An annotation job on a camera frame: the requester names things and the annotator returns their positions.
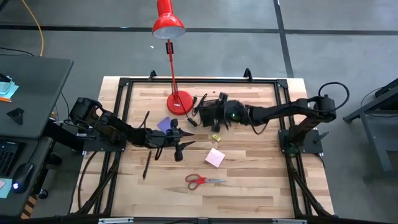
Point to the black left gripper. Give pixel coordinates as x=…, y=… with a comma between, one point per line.
x=164, y=139

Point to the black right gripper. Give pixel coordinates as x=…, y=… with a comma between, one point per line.
x=233, y=110

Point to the purple sticky note pad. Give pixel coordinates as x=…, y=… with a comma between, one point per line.
x=163, y=124

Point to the pink sticky note pad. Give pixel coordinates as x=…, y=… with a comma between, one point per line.
x=215, y=157

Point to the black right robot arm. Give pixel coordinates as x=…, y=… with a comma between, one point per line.
x=280, y=110

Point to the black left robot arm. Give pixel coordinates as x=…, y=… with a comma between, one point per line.
x=118, y=130

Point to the small yellow-green flat item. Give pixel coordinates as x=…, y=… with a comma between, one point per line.
x=216, y=137

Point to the dark metal cart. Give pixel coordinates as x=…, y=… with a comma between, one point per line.
x=373, y=109

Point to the dark computer desk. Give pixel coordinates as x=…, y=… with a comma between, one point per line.
x=34, y=146

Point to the grey side desk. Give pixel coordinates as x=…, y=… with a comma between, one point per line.
x=40, y=93

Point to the black computer mouse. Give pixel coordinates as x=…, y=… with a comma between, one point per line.
x=23, y=175

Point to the black keyboard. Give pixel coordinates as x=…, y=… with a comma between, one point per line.
x=7, y=158

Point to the orange pencil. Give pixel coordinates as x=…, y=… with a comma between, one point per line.
x=5, y=99

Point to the teal paper stack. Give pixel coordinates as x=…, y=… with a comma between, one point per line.
x=7, y=90

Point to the pink and teal notes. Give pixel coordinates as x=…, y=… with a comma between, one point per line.
x=5, y=189

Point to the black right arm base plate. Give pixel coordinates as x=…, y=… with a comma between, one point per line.
x=311, y=144

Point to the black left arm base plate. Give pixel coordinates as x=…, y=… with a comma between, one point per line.
x=99, y=147

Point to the silver metal bracket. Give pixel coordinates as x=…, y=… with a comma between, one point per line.
x=289, y=221
x=115, y=220

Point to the black triangular bracket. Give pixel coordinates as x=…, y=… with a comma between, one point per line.
x=16, y=115

